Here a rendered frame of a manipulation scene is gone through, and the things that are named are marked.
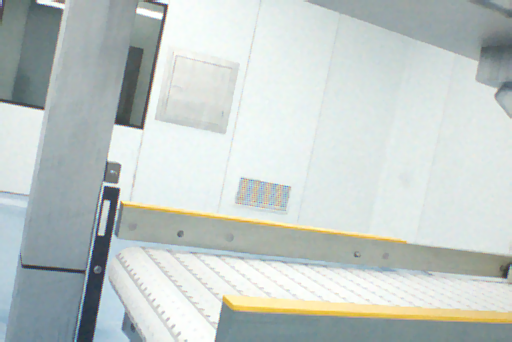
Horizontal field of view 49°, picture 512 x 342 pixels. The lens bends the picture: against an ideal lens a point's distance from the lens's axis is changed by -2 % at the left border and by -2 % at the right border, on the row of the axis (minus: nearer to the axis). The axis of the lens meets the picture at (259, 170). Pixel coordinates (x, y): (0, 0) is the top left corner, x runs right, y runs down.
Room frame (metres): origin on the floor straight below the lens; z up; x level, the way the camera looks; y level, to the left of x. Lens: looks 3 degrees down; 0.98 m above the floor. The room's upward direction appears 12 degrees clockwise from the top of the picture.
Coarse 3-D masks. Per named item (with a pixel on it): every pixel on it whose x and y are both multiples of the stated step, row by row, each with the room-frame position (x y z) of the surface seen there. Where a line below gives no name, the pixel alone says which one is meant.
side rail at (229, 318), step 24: (240, 312) 0.28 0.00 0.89; (264, 312) 0.29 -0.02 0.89; (216, 336) 0.29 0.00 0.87; (240, 336) 0.28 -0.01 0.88; (264, 336) 0.29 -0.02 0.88; (288, 336) 0.29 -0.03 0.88; (312, 336) 0.30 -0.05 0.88; (336, 336) 0.31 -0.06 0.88; (360, 336) 0.31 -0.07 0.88; (384, 336) 0.32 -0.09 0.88; (408, 336) 0.33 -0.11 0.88; (432, 336) 0.34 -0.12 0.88; (456, 336) 0.35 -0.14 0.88; (480, 336) 0.36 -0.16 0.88; (504, 336) 0.37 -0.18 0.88
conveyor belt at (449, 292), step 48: (144, 288) 0.43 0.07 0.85; (192, 288) 0.43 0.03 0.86; (240, 288) 0.46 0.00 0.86; (288, 288) 0.49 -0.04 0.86; (336, 288) 0.52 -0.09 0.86; (384, 288) 0.56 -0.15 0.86; (432, 288) 0.61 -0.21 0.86; (480, 288) 0.67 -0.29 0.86; (144, 336) 0.39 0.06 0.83; (192, 336) 0.34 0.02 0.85
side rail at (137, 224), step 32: (128, 224) 0.53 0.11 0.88; (160, 224) 0.54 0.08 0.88; (192, 224) 0.55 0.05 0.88; (224, 224) 0.57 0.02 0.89; (288, 256) 0.60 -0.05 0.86; (320, 256) 0.62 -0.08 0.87; (352, 256) 0.64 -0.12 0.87; (384, 256) 0.66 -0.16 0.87; (416, 256) 0.68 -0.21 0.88; (448, 256) 0.70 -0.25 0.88; (480, 256) 0.73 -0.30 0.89
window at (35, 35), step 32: (32, 0) 4.81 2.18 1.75; (64, 0) 4.90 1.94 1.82; (0, 32) 4.74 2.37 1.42; (32, 32) 4.83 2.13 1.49; (160, 32) 5.20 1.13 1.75; (0, 64) 4.75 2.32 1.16; (32, 64) 4.84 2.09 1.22; (128, 64) 5.12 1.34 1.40; (0, 96) 4.77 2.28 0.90; (32, 96) 4.86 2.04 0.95; (128, 96) 5.14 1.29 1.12
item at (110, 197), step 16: (112, 192) 0.53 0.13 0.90; (112, 208) 0.53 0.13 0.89; (112, 224) 0.53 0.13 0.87; (96, 240) 0.53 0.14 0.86; (96, 256) 0.53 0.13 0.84; (96, 272) 0.53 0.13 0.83; (96, 288) 0.53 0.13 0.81; (96, 304) 0.53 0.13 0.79; (80, 320) 0.53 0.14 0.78; (80, 336) 0.53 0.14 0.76
